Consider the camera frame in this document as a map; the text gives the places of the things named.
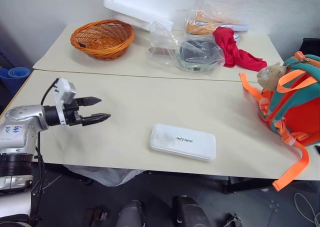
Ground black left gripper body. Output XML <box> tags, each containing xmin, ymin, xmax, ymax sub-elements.
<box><xmin>63</xmin><ymin>99</ymin><xmax>84</xmax><ymax>127</ymax></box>

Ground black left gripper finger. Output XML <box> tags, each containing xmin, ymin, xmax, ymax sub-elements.
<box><xmin>81</xmin><ymin>113</ymin><xmax>112</xmax><ymax>127</ymax></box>
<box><xmin>75</xmin><ymin>96</ymin><xmax>103</xmax><ymax>107</ymax></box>

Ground white flat box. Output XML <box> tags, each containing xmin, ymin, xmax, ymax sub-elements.
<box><xmin>149</xmin><ymin>123</ymin><xmax>217</xmax><ymax>162</ymax></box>

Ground orange and teal backpack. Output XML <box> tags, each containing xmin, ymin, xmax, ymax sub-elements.
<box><xmin>239</xmin><ymin>50</ymin><xmax>320</xmax><ymax>193</ymax></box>

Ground white plastic bag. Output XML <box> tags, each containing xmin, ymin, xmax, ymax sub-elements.
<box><xmin>63</xmin><ymin>164</ymin><xmax>146</xmax><ymax>187</ymax></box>

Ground orange wicker basket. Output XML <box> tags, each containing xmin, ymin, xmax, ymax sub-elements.
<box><xmin>70</xmin><ymin>19</ymin><xmax>136</xmax><ymax>61</ymax></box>

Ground blue stacked cups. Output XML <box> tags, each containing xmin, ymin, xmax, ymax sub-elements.
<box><xmin>0</xmin><ymin>66</ymin><xmax>32</xmax><ymax>94</ymax></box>

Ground crumpled clear plastic bag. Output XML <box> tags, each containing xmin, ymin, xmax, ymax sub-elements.
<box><xmin>146</xmin><ymin>20</ymin><xmax>181</xmax><ymax>63</ymax></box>

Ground white foam board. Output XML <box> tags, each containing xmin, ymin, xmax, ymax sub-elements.
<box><xmin>103</xmin><ymin>0</ymin><xmax>174</xmax><ymax>33</ymax></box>

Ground dark rounded robot leg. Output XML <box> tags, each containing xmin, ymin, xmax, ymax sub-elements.
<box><xmin>115</xmin><ymin>199</ymin><xmax>146</xmax><ymax>227</ymax></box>
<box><xmin>172</xmin><ymin>195</ymin><xmax>213</xmax><ymax>227</ymax></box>

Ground clear bag with black item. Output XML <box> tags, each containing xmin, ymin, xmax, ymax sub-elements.
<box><xmin>172</xmin><ymin>34</ymin><xmax>226</xmax><ymax>73</ymax></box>

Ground clear bag with orange item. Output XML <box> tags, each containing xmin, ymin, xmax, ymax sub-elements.
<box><xmin>184</xmin><ymin>0</ymin><xmax>249</xmax><ymax>36</ymax></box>

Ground red cloth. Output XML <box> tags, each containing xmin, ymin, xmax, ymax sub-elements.
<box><xmin>212</xmin><ymin>26</ymin><xmax>268</xmax><ymax>71</ymax></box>

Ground beige plush toy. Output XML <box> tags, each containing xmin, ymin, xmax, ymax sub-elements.
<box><xmin>257</xmin><ymin>62</ymin><xmax>288</xmax><ymax>90</ymax></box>

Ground black chair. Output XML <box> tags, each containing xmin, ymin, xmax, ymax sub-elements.
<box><xmin>298</xmin><ymin>37</ymin><xmax>320</xmax><ymax>63</ymax></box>

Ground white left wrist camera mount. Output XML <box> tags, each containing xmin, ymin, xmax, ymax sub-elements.
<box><xmin>51</xmin><ymin>77</ymin><xmax>77</xmax><ymax>126</ymax></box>

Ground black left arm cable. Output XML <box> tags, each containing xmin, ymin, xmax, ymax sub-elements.
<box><xmin>40</xmin><ymin>77</ymin><xmax>61</xmax><ymax>106</ymax></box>

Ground white floor cable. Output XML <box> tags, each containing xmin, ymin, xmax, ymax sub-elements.
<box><xmin>293</xmin><ymin>192</ymin><xmax>320</xmax><ymax>227</ymax></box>

